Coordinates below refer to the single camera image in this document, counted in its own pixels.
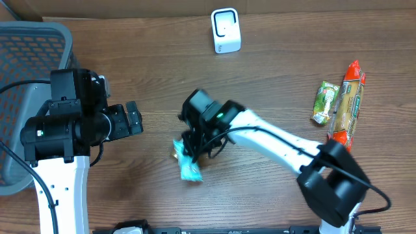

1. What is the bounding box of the white tube gold cap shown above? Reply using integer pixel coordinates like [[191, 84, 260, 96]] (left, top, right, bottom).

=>
[[170, 145, 209, 168]]

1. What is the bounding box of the teal snack packet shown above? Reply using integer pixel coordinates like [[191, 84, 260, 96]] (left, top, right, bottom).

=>
[[173, 140, 203, 182]]

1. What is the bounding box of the green tea packet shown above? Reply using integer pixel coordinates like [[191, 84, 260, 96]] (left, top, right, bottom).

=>
[[311, 81, 340, 125]]

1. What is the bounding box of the orange spaghetti packet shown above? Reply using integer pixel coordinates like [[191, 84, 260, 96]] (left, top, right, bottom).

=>
[[328, 60, 366, 151]]

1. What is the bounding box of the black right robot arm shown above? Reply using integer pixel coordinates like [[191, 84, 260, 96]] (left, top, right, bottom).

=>
[[178, 89, 369, 233]]

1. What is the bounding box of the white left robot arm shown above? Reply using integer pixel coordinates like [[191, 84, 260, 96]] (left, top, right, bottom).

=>
[[20, 68, 143, 233]]

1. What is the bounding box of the white barcode scanner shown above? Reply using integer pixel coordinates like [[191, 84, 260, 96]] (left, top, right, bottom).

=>
[[211, 8, 242, 54]]

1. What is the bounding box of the grey plastic mesh basket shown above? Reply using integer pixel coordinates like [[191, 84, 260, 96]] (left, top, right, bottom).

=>
[[0, 21, 81, 197]]

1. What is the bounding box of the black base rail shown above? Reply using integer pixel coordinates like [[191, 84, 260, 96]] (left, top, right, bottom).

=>
[[92, 219, 383, 234]]

